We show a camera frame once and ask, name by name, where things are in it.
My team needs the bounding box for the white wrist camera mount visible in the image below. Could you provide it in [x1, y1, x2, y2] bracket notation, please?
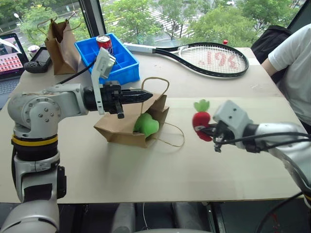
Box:
[212, 100, 254, 149]
[90, 47, 116, 116]

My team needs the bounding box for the red soda can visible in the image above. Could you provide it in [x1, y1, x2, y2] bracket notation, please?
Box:
[96, 34, 113, 55]

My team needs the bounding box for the black cable under table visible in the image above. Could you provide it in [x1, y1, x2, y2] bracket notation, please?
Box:
[255, 191, 305, 233]

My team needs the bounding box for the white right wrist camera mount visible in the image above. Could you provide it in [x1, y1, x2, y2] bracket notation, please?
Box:
[212, 100, 254, 149]

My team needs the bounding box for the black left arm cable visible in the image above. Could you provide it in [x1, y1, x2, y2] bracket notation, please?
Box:
[59, 61, 98, 85]

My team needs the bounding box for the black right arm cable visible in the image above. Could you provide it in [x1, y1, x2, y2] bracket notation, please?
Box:
[213, 132, 311, 153]

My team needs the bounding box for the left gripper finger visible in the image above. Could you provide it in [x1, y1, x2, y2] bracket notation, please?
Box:
[120, 89, 154, 98]
[120, 96, 152, 106]

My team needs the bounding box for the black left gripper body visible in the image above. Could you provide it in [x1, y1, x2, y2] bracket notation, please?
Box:
[99, 81, 125, 119]

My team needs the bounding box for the open laptop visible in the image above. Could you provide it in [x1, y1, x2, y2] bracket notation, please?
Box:
[0, 33, 30, 110]

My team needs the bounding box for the blue plastic divided bin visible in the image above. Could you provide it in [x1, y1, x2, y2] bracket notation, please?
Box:
[74, 33, 141, 86]

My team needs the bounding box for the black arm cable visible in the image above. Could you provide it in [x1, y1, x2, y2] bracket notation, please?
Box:
[213, 132, 311, 153]
[59, 61, 98, 85]

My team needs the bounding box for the upright brown paper bag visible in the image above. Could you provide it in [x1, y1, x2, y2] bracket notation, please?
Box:
[36, 12, 82, 76]

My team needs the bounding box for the black window frame post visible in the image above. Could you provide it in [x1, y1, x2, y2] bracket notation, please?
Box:
[78, 0, 107, 47]

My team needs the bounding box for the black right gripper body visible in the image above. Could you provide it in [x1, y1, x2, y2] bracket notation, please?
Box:
[212, 121, 234, 153]

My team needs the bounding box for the crumpled brown paper bag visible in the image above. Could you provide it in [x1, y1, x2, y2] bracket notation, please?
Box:
[93, 77, 186, 149]

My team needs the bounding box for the grey rounded shape under table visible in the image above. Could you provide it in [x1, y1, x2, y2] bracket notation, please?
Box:
[111, 202, 137, 233]

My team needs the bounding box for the white purple cup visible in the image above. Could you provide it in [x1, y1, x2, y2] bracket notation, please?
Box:
[27, 45, 41, 59]

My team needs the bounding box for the green plush toy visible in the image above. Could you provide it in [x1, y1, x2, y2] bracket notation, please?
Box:
[133, 112, 160, 137]

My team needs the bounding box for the person in white shirt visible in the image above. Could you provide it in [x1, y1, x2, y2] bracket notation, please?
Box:
[260, 23, 311, 134]

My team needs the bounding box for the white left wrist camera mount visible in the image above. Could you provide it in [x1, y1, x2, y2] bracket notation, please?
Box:
[90, 47, 116, 116]

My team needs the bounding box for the red radish plush toy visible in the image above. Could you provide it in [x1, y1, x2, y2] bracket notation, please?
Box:
[192, 99, 213, 142]

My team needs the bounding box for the black white tennis racket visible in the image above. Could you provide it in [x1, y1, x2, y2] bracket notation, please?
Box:
[123, 42, 250, 79]

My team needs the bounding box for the black handheld game console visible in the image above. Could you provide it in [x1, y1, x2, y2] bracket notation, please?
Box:
[23, 46, 52, 74]

